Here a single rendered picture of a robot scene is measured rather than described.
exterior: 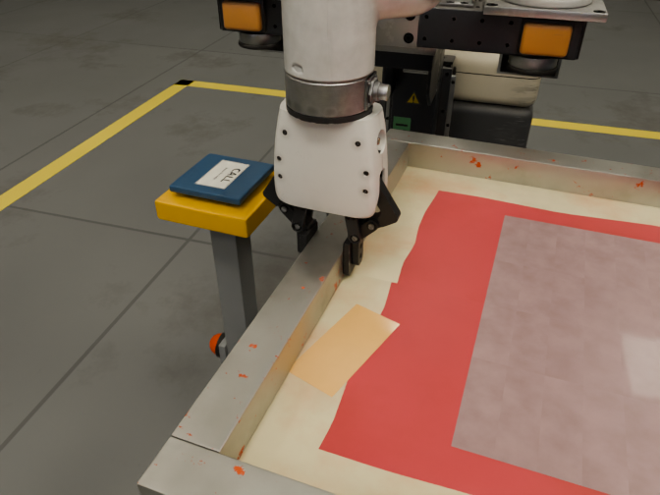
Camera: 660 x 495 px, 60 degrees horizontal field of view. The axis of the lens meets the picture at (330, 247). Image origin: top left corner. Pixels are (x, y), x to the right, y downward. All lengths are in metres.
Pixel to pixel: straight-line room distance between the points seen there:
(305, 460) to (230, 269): 0.42
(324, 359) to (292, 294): 0.06
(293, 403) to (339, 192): 0.19
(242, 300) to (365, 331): 0.34
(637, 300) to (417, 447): 0.29
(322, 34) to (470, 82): 1.06
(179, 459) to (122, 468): 1.26
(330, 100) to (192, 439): 0.27
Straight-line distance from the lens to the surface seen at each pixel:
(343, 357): 0.49
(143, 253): 2.36
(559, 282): 0.62
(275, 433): 0.45
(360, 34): 0.46
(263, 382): 0.44
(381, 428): 0.45
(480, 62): 1.47
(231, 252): 0.78
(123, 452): 1.69
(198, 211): 0.71
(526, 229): 0.69
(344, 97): 0.46
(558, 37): 0.88
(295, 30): 0.46
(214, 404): 0.43
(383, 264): 0.60
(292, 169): 0.52
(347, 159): 0.49
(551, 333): 0.55
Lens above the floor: 1.31
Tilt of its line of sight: 35 degrees down
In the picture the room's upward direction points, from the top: straight up
